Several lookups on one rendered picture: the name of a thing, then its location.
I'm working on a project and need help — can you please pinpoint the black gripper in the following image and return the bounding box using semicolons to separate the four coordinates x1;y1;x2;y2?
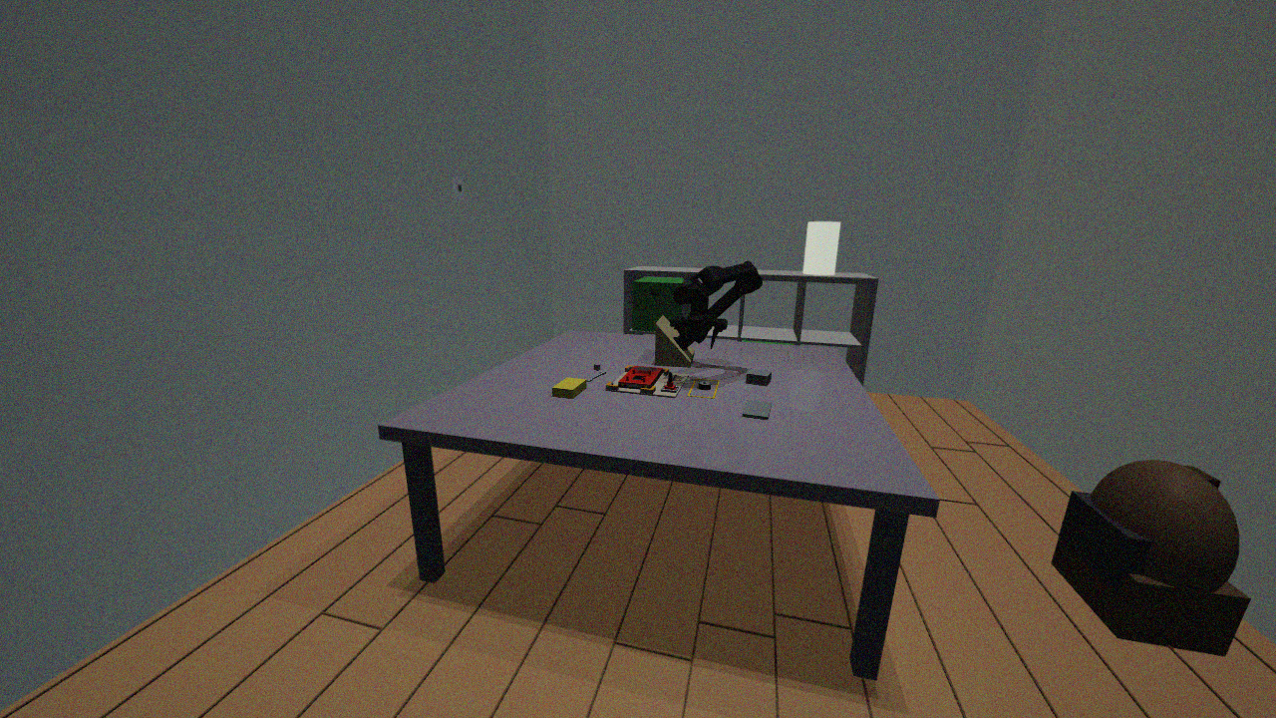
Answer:
670;302;729;349

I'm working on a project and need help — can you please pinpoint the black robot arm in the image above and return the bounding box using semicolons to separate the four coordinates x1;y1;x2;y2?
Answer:
672;261;763;351

